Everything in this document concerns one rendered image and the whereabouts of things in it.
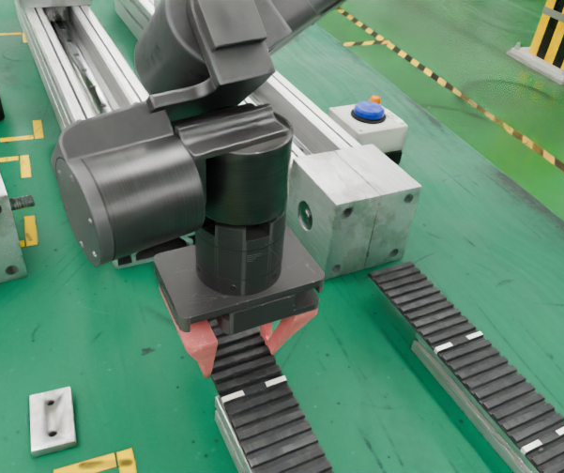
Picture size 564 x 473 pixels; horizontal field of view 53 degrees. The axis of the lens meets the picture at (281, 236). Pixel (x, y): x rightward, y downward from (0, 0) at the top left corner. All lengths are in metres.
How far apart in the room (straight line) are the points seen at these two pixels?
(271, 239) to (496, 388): 0.24
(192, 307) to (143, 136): 0.11
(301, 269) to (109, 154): 0.16
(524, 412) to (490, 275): 0.20
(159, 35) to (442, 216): 0.48
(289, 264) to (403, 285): 0.19
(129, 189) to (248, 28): 0.10
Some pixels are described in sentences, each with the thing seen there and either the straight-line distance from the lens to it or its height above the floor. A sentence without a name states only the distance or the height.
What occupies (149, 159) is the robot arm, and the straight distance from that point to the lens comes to 0.29.
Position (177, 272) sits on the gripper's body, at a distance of 0.38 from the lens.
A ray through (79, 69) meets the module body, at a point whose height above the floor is 0.84.
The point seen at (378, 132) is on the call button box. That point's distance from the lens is 0.75.
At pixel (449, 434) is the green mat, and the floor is 0.78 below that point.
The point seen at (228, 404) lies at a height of 0.82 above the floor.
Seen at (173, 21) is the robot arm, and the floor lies 1.07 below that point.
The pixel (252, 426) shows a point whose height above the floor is 0.82.
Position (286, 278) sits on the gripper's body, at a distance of 0.38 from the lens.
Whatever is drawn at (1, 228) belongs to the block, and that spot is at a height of 0.84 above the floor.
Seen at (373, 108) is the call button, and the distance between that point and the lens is 0.78.
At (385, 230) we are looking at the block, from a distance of 0.59.
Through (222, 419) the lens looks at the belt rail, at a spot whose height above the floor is 0.80.
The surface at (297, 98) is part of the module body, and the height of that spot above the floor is 0.86.
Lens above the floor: 1.17
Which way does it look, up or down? 38 degrees down
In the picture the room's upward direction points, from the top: 6 degrees clockwise
